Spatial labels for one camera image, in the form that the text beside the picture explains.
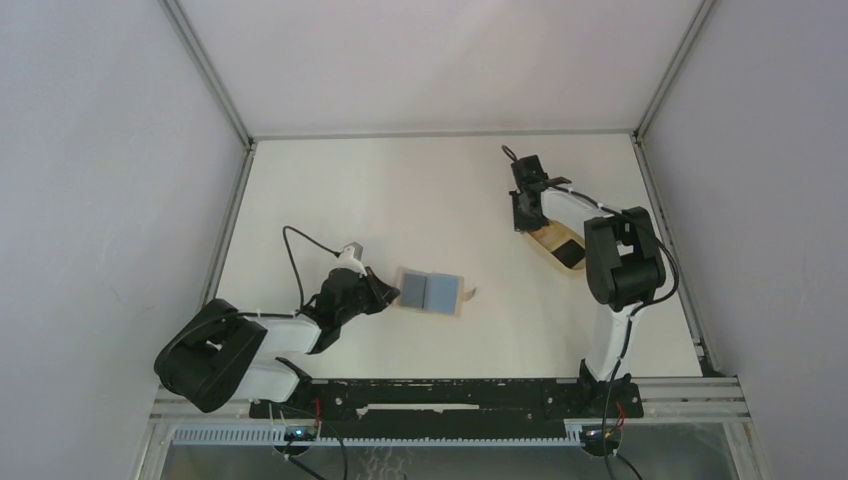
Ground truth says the right green controller board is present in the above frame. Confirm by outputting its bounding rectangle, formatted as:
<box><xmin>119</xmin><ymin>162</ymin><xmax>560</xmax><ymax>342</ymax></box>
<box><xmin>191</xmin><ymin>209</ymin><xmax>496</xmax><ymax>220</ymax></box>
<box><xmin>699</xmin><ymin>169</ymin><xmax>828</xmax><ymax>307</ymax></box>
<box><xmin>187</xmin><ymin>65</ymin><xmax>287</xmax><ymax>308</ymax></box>
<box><xmin>581</xmin><ymin>427</ymin><xmax>621</xmax><ymax>444</ymax></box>

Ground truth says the back aluminium frame rail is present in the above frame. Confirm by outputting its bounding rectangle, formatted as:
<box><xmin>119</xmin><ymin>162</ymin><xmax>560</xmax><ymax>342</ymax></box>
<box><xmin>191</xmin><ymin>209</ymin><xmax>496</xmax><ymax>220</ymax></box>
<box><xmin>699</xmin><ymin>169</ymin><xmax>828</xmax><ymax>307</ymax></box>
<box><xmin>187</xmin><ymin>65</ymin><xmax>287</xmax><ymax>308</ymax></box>
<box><xmin>252</xmin><ymin>127</ymin><xmax>637</xmax><ymax>143</ymax></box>

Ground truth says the black left camera cable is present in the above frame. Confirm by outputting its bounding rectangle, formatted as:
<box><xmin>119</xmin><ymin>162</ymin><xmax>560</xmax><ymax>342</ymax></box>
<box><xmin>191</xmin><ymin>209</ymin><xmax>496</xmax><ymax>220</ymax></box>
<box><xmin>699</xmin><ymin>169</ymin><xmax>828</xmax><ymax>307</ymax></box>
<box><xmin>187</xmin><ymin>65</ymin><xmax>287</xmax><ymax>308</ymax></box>
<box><xmin>282</xmin><ymin>225</ymin><xmax>342</xmax><ymax>309</ymax></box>

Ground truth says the green controller board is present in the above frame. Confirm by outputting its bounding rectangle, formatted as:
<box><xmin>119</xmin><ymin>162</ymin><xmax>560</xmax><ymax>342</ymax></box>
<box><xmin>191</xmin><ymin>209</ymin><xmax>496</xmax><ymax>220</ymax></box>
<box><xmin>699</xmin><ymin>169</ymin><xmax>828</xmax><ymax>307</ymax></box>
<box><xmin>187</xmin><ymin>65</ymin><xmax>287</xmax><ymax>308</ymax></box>
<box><xmin>581</xmin><ymin>427</ymin><xmax>621</xmax><ymax>444</ymax></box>
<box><xmin>283</xmin><ymin>426</ymin><xmax>318</xmax><ymax>443</ymax></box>

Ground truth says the gold VIP card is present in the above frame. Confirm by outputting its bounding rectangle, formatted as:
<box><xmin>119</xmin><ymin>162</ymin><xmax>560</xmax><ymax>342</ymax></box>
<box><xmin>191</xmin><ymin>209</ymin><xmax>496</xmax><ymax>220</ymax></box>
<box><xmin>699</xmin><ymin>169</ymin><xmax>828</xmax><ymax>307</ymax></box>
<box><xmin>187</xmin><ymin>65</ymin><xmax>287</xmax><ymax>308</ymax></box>
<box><xmin>528</xmin><ymin>224</ymin><xmax>568</xmax><ymax>251</ymax></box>

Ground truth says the left aluminium frame post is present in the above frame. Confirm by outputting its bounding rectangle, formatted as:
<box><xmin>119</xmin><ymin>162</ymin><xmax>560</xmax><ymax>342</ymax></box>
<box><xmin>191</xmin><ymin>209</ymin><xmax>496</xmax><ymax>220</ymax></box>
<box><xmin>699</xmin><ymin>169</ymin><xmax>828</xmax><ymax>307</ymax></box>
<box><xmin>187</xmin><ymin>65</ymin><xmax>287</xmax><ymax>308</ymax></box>
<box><xmin>158</xmin><ymin>0</ymin><xmax>254</xmax><ymax>150</ymax></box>

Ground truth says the aluminium frame front rail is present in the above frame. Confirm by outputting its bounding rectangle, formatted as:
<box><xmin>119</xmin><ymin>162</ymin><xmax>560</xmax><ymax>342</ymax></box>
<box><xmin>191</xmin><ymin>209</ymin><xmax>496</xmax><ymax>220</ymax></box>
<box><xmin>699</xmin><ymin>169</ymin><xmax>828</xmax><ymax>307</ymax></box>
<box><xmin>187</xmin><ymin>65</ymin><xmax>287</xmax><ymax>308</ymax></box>
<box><xmin>148</xmin><ymin>377</ymin><xmax>752</xmax><ymax>425</ymax></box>

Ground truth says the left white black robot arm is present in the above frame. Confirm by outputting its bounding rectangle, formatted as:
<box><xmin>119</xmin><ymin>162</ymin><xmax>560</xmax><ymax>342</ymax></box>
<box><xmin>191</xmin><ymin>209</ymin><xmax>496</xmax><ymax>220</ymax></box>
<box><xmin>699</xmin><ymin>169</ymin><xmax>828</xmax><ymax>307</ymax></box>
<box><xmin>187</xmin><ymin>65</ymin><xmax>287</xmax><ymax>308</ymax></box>
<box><xmin>154</xmin><ymin>267</ymin><xmax>400</xmax><ymax>417</ymax></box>

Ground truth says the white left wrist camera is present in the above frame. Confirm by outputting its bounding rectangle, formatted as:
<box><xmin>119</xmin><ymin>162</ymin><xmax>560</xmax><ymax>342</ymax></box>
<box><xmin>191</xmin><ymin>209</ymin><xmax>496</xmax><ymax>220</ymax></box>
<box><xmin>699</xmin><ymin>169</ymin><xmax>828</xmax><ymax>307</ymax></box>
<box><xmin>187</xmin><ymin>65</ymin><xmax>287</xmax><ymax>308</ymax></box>
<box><xmin>337</xmin><ymin>242</ymin><xmax>367</xmax><ymax>276</ymax></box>

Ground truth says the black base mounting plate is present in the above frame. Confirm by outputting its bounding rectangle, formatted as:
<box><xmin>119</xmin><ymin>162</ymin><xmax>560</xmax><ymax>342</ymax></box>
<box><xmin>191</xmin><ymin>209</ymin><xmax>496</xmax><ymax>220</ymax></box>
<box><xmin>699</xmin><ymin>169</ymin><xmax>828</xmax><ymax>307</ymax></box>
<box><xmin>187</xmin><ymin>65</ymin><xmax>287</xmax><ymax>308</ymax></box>
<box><xmin>249</xmin><ymin>378</ymin><xmax>644</xmax><ymax>439</ymax></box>

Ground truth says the white cable duct strip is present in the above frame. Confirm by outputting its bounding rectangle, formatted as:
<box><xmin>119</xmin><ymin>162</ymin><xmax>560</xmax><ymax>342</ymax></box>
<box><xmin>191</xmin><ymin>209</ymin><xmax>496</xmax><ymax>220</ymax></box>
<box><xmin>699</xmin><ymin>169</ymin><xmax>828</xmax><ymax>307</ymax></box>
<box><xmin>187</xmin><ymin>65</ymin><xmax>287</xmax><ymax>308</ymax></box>
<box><xmin>171</xmin><ymin>424</ymin><xmax>585</xmax><ymax>447</ymax></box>

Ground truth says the black card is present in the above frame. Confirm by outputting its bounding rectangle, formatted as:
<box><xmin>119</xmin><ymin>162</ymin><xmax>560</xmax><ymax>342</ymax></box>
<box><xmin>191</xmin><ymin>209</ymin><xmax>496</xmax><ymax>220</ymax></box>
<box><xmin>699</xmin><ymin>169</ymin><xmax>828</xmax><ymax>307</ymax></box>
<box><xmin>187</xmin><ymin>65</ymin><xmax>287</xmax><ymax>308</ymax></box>
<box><xmin>552</xmin><ymin>239</ymin><xmax>585</xmax><ymax>269</ymax></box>

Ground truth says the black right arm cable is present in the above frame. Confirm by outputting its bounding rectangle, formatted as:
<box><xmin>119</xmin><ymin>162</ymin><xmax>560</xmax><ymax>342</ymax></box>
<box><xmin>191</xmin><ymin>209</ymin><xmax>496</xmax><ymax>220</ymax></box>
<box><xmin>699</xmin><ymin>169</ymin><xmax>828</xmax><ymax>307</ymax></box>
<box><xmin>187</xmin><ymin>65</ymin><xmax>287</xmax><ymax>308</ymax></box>
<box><xmin>501</xmin><ymin>144</ymin><xmax>682</xmax><ymax>480</ymax></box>

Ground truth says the aluminium frame post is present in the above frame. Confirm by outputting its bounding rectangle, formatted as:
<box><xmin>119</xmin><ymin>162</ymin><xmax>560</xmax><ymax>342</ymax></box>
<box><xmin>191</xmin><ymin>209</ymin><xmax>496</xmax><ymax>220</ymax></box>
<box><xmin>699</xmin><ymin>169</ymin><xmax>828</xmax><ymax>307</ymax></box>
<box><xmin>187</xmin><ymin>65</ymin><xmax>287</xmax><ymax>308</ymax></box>
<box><xmin>158</xmin><ymin>0</ymin><xmax>254</xmax><ymax>150</ymax></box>
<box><xmin>632</xmin><ymin>0</ymin><xmax>720</xmax><ymax>143</ymax></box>

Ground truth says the aluminium frame rail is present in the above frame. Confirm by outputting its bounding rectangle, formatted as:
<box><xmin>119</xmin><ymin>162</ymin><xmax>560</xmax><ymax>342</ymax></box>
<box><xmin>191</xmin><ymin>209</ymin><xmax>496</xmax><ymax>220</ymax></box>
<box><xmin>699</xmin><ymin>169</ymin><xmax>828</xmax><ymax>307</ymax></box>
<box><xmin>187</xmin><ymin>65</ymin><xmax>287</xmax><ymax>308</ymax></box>
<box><xmin>252</xmin><ymin>127</ymin><xmax>637</xmax><ymax>143</ymax></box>
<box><xmin>148</xmin><ymin>377</ymin><xmax>752</xmax><ymax>425</ymax></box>

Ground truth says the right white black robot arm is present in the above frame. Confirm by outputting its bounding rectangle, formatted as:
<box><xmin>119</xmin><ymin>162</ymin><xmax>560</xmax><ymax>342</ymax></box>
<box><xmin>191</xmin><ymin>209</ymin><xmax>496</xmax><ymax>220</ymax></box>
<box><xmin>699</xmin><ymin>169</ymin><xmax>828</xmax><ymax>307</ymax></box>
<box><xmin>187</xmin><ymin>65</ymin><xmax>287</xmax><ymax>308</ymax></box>
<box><xmin>509</xmin><ymin>181</ymin><xmax>666</xmax><ymax>416</ymax></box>

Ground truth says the left green controller board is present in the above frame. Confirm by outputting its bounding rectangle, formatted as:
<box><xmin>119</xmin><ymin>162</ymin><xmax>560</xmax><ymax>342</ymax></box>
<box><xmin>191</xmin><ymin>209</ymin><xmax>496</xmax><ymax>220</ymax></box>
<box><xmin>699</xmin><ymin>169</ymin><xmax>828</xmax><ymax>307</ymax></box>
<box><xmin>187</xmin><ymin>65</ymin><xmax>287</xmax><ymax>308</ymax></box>
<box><xmin>283</xmin><ymin>426</ymin><xmax>318</xmax><ymax>443</ymax></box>

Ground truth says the tan wooden tray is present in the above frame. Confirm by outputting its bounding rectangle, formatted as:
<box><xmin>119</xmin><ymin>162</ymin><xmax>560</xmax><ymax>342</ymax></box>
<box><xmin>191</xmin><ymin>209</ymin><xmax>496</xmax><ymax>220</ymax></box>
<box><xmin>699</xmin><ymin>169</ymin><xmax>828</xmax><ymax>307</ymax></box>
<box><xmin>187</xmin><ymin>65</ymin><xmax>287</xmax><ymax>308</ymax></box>
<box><xmin>522</xmin><ymin>220</ymin><xmax>585</xmax><ymax>273</ymax></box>

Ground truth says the right aluminium frame post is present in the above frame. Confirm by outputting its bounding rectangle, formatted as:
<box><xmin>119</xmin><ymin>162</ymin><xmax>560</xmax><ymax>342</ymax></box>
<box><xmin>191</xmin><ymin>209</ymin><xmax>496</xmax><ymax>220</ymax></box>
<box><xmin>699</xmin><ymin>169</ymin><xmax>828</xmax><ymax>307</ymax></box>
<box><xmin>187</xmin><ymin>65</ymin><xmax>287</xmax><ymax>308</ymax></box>
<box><xmin>632</xmin><ymin>0</ymin><xmax>720</xmax><ymax>143</ymax></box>

